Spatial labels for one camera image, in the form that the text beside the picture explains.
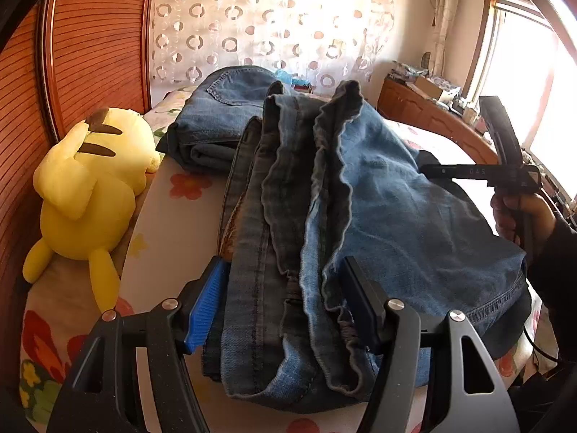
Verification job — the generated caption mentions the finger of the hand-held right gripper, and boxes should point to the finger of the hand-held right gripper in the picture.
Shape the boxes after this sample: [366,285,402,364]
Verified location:
[479,96,524,167]
[419,164,490,187]

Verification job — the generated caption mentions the white lace curtain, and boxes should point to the white lace curtain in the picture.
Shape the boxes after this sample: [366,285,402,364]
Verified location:
[430,0,463,71]

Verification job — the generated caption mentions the floral bed sheet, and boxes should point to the floral bed sheet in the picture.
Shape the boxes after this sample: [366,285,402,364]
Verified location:
[18,86,542,433]

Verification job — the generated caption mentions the wooden slatted panel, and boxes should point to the wooden slatted panel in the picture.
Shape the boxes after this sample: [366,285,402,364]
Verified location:
[0,0,158,416]

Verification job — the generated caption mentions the dark blue folded pants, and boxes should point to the dark blue folded pants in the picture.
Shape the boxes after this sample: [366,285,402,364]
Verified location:
[155,65,289,175]

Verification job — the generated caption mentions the stack of packets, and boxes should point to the stack of packets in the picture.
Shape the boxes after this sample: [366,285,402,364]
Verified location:
[390,61,427,83]

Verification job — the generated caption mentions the cardboard box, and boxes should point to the cardboard box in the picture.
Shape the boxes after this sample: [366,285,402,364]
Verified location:
[412,76,445,101]

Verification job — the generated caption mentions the circle pattern curtain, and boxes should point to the circle pattern curtain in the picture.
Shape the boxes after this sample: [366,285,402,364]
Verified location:
[149,0,397,95]

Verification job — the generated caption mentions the black cable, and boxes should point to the black cable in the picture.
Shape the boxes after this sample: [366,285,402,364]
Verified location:
[522,320,562,364]

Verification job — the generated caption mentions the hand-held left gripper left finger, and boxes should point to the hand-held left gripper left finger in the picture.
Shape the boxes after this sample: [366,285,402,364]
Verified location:
[47,256,230,433]

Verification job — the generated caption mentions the person's right forearm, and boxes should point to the person's right forearm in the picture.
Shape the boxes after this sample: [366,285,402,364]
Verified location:
[525,207,577,371]

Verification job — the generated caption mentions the blue denim pants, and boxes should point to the blue denim pants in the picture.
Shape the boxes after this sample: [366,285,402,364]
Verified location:
[201,80,533,413]

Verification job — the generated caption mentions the window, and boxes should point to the window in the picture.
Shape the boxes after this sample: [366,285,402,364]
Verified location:
[464,0,577,181]

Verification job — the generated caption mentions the wooden cabinet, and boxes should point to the wooden cabinet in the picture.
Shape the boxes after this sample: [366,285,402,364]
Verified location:
[376,76,501,163]

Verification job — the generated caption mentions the yellow plush toy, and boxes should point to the yellow plush toy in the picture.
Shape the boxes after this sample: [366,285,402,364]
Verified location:
[22,107,160,312]

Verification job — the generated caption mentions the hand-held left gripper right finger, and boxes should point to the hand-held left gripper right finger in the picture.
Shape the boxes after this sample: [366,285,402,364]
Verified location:
[340,256,521,433]

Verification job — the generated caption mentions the person's right hand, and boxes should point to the person's right hand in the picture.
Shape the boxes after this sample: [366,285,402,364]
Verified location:
[490,189,559,250]

